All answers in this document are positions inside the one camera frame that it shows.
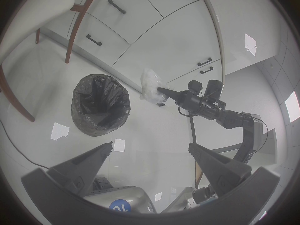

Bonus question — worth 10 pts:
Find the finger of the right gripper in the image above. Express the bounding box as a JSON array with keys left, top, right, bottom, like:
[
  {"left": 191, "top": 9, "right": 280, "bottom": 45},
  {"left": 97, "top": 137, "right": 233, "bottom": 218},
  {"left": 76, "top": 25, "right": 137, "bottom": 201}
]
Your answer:
[{"left": 157, "top": 87, "right": 180, "bottom": 102}]

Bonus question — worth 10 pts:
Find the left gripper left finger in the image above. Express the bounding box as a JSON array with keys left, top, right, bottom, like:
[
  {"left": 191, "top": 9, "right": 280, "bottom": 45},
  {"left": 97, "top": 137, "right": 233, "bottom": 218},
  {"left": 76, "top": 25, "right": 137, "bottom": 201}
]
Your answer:
[{"left": 46, "top": 142, "right": 115, "bottom": 198}]

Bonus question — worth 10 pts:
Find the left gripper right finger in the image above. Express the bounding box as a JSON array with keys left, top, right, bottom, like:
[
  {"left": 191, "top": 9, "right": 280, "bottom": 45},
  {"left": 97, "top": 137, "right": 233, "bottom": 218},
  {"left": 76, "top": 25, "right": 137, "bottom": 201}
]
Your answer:
[{"left": 188, "top": 143, "right": 253, "bottom": 198}]

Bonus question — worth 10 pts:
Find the white paper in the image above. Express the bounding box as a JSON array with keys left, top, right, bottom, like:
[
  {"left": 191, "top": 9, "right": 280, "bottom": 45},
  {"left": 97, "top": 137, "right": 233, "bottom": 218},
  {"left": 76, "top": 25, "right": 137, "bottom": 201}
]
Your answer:
[{"left": 140, "top": 68, "right": 175, "bottom": 103}]

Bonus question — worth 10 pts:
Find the black plastic bag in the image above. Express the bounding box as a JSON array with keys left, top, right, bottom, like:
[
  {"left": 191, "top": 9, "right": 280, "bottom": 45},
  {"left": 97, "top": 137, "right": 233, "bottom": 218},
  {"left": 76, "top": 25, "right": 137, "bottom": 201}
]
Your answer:
[{"left": 71, "top": 74, "right": 131, "bottom": 137}]

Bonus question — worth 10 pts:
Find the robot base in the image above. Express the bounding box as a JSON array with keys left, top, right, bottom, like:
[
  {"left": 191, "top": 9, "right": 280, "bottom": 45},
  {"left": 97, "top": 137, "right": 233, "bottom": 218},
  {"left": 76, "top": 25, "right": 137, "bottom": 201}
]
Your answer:
[{"left": 83, "top": 147, "right": 242, "bottom": 215}]

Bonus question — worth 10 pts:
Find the white cabinet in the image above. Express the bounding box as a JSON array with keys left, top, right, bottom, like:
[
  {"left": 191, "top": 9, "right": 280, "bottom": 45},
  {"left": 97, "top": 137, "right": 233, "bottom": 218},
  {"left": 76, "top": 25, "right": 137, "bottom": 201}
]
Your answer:
[{"left": 39, "top": 0, "right": 226, "bottom": 96}]

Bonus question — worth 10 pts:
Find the white chair with wooden legs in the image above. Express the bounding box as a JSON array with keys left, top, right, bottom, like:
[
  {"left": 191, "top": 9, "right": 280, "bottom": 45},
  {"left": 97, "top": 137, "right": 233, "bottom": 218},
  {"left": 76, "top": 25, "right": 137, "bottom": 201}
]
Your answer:
[{"left": 0, "top": 0, "right": 106, "bottom": 123}]

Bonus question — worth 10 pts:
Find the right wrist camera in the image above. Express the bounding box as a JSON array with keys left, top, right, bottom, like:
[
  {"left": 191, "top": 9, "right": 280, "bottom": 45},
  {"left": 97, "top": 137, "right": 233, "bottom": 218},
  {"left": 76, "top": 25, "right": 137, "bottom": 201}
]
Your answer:
[{"left": 187, "top": 80, "right": 203, "bottom": 95}]

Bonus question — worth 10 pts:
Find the black cable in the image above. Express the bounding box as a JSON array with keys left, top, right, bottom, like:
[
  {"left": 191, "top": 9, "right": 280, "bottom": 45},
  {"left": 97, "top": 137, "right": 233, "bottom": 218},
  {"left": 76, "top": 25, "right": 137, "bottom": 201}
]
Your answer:
[
  {"left": 251, "top": 117, "right": 269, "bottom": 150},
  {"left": 0, "top": 120, "right": 50, "bottom": 170}
]

